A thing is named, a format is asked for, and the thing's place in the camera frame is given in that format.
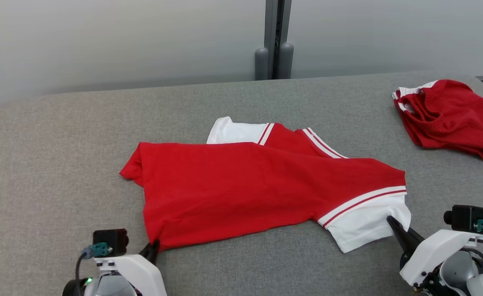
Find grey double partition post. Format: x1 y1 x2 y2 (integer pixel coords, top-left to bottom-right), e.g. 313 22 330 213
254 0 294 81

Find red shorts with white trim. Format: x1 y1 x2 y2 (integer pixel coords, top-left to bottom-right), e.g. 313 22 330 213
392 79 483 161

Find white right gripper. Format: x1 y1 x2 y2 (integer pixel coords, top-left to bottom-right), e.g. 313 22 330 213
386 216 483 287

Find teal plug left camera cable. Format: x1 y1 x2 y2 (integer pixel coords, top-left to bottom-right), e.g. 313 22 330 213
74 243 111 296

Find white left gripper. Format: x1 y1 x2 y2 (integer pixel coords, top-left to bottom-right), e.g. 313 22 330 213
95 240 168 296

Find red and white shirt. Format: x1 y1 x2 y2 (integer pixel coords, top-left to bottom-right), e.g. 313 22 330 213
119 116 411 253

